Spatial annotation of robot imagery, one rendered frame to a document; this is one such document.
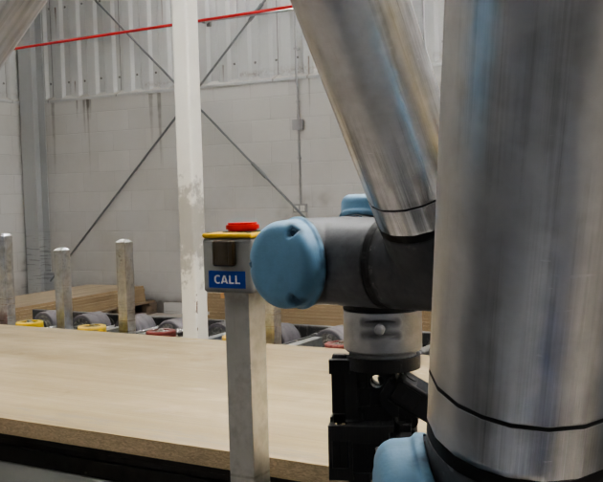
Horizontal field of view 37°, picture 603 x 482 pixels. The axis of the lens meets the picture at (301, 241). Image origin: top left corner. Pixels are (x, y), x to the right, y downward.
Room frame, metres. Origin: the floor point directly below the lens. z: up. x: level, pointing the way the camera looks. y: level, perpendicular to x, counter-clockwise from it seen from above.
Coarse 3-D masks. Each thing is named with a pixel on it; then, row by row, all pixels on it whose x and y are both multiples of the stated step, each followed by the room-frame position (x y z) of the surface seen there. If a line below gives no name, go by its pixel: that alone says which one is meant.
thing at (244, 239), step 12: (204, 240) 1.06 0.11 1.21; (240, 240) 1.03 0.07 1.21; (252, 240) 1.03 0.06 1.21; (204, 252) 1.06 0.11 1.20; (240, 252) 1.03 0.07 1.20; (204, 264) 1.06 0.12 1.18; (240, 264) 1.03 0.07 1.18; (204, 276) 1.06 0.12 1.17; (216, 288) 1.05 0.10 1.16; (228, 288) 1.04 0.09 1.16; (252, 288) 1.03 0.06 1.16
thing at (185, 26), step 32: (192, 0) 2.32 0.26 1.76; (192, 32) 2.31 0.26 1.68; (192, 64) 2.31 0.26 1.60; (192, 96) 2.30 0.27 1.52; (192, 128) 2.30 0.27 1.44; (192, 160) 2.30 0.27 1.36; (192, 192) 2.29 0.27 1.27; (192, 224) 2.29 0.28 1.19; (192, 256) 2.29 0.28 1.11; (192, 288) 2.30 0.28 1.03; (192, 320) 2.30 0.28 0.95
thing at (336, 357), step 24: (336, 360) 0.85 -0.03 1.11; (360, 360) 0.83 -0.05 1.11; (384, 360) 0.82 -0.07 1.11; (408, 360) 0.83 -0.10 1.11; (336, 384) 0.86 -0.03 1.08; (360, 384) 0.85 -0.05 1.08; (384, 384) 0.84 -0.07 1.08; (336, 408) 0.86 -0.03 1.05; (360, 408) 0.85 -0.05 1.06; (384, 408) 0.84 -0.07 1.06; (336, 432) 0.83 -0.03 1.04; (360, 432) 0.83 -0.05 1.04; (384, 432) 0.82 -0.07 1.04; (408, 432) 0.82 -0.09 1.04; (336, 456) 0.84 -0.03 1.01; (360, 456) 0.83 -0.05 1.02; (360, 480) 0.83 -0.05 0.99
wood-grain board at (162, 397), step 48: (0, 336) 2.43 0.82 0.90; (48, 336) 2.40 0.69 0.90; (96, 336) 2.38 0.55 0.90; (144, 336) 2.36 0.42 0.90; (0, 384) 1.77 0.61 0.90; (48, 384) 1.76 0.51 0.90; (96, 384) 1.75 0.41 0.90; (144, 384) 1.73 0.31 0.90; (192, 384) 1.72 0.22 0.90; (288, 384) 1.70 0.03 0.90; (0, 432) 1.50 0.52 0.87; (48, 432) 1.45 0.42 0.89; (96, 432) 1.39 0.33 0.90; (144, 432) 1.38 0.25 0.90; (192, 432) 1.37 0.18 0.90; (288, 432) 1.35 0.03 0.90; (336, 480) 1.17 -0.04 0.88
